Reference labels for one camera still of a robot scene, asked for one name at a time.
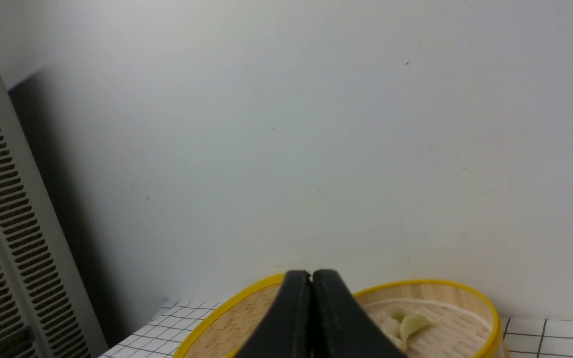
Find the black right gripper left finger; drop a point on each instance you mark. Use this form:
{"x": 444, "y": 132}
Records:
{"x": 283, "y": 331}

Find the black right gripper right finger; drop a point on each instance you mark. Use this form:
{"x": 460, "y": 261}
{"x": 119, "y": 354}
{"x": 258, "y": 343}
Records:
{"x": 341, "y": 327}

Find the yellow-rimmed bamboo steamer lid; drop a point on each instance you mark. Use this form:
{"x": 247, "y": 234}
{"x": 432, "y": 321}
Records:
{"x": 227, "y": 328}

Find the yellow-rimmed bamboo steamer basket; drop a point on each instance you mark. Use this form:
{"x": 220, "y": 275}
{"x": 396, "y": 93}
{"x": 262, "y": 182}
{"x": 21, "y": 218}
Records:
{"x": 464, "y": 322}

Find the grey perforated metal panel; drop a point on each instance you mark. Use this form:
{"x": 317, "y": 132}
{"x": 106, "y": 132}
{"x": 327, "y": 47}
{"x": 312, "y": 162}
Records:
{"x": 45, "y": 311}

